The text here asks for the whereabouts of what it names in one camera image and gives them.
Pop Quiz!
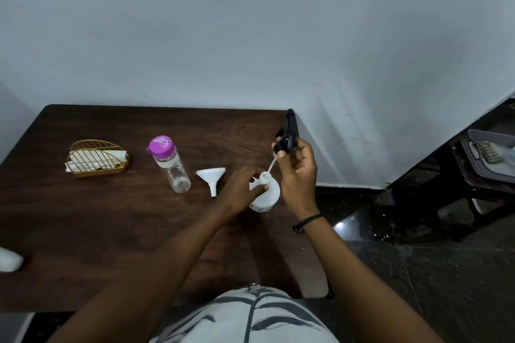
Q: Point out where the person's left hand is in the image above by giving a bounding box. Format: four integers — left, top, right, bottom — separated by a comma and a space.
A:
216, 166, 269, 218

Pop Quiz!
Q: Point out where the person's right hand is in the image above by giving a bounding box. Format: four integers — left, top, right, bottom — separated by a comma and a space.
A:
271, 137, 319, 220

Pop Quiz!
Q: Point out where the white plastic funnel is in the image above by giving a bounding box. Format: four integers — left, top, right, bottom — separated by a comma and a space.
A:
195, 167, 227, 198

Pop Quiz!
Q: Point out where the white spray bottle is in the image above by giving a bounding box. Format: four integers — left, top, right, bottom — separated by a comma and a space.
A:
248, 171, 281, 213

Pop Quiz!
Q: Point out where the black spray nozzle with tube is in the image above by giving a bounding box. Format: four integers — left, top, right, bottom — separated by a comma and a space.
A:
267, 108, 300, 174

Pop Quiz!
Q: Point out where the clear bottle with purple lid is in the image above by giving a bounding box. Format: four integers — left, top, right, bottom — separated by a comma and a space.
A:
152, 148, 192, 195

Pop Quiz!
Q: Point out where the purple bottle cap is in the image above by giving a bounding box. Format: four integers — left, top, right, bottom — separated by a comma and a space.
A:
146, 136, 176, 160

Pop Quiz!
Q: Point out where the person's left forearm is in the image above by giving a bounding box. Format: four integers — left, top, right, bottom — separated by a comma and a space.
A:
46, 204, 238, 343

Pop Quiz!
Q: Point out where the person's right forearm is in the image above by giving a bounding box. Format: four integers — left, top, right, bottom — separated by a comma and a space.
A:
296, 214, 443, 343

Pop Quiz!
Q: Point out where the black wristband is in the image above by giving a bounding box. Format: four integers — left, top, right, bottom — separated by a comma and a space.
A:
292, 213, 324, 235

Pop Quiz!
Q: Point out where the white grey patterned clothing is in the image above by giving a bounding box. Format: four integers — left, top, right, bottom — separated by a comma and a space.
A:
149, 284, 341, 343

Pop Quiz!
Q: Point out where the dark wooden table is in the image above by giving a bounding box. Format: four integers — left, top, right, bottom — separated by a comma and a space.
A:
0, 104, 329, 312

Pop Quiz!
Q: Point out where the dark side table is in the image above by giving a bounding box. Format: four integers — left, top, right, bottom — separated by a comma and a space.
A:
386, 133, 515, 235

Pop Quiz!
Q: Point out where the patterned cloth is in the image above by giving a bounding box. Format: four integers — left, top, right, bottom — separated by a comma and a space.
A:
476, 140, 504, 164

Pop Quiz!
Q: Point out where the grey plastic tray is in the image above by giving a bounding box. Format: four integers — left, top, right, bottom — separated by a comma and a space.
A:
460, 129, 515, 185

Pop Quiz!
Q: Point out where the white handheld controller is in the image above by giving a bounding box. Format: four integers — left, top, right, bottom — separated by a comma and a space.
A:
0, 247, 25, 273

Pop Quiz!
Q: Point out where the gold wire napkin holder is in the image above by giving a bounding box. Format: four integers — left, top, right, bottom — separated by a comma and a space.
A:
65, 139, 130, 178

